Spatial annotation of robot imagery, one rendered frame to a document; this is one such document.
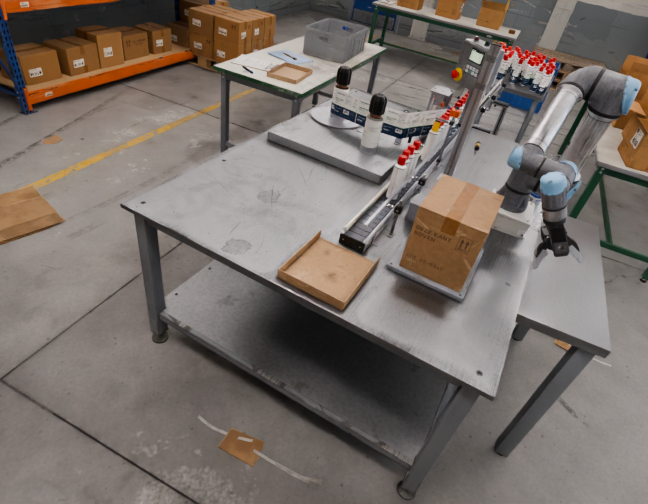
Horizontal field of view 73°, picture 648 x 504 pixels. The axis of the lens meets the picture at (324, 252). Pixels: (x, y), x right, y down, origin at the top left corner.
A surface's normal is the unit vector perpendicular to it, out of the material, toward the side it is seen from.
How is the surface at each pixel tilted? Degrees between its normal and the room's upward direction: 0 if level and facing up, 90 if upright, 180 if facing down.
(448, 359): 0
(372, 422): 0
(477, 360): 0
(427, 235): 90
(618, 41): 90
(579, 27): 90
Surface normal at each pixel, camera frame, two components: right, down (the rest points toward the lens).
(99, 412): 0.15, -0.77
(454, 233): -0.47, 0.50
